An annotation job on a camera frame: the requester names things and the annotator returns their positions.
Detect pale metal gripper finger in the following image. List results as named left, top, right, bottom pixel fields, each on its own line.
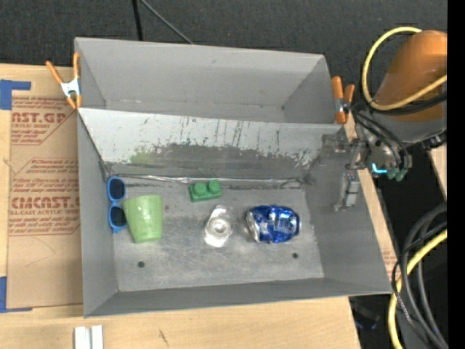
left=320, top=133, right=350, bottom=153
left=333, top=172, right=361, bottom=212

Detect crushed blue can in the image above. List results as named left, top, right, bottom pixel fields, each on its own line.
left=246, top=204, right=302, bottom=245

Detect green toy brick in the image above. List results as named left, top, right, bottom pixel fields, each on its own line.
left=187, top=179, right=223, bottom=204

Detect grey metal bin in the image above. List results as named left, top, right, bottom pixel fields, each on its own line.
left=73, top=37, right=394, bottom=318

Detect light green cup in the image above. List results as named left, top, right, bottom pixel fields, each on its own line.
left=122, top=193, right=164, bottom=244

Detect blue sunglasses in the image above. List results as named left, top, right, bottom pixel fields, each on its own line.
left=106, top=176, right=128, bottom=234

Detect brown cardboard board, red print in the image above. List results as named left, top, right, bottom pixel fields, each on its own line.
left=0, top=63, right=85, bottom=314

